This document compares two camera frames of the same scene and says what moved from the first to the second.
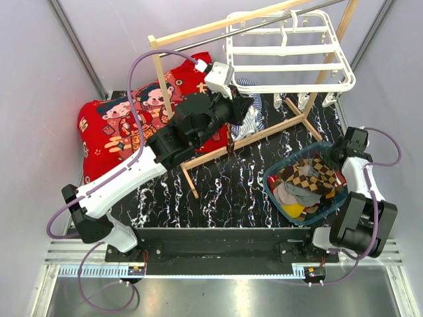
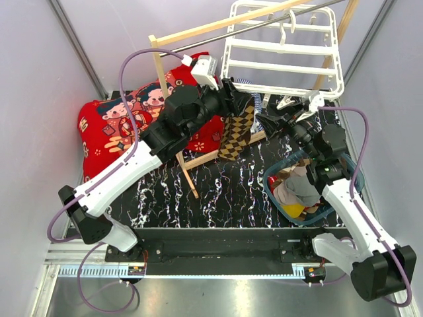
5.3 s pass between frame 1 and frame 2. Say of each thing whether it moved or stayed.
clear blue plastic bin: stayed
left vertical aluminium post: stayed
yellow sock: stayed
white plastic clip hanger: moved
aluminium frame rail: stayed
